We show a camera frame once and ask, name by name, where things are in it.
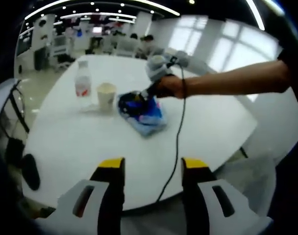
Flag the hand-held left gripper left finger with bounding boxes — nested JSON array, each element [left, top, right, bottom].
[[54, 157, 126, 235]]

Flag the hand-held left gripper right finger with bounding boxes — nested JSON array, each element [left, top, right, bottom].
[[181, 157, 274, 235]]

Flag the clear packet with blue disc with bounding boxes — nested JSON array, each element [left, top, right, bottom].
[[118, 94, 168, 137]]

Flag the beige paper cup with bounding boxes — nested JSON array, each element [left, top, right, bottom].
[[96, 82, 116, 112]]

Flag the clear bottle with red label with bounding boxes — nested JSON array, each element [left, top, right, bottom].
[[74, 60, 92, 99]]

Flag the person's right hand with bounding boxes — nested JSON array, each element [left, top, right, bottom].
[[155, 74, 189, 99]]

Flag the white background chair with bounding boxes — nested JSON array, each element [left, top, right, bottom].
[[116, 39, 138, 58]]

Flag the narrow bright window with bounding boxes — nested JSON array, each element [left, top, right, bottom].
[[168, 16, 209, 57]]

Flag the curved ceiling light strip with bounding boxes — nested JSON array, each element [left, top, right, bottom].
[[24, 0, 180, 21]]

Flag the black oval pad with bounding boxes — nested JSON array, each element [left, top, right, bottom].
[[21, 153, 41, 191]]

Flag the large bright window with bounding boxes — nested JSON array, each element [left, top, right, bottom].
[[208, 20, 280, 74]]

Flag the white shelf trolley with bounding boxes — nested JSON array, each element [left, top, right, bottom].
[[51, 34, 69, 57]]

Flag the straight ceiling light strip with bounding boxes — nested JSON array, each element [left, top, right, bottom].
[[245, 0, 266, 31]]

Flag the white pillar unit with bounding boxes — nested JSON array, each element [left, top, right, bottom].
[[30, 14, 56, 71]]

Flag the person's black sleeve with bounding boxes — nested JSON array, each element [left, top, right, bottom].
[[277, 48, 298, 94]]

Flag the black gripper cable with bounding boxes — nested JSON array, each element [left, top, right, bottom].
[[154, 57, 187, 204]]

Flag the black frame chair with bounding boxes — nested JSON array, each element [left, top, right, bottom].
[[0, 78, 31, 169]]

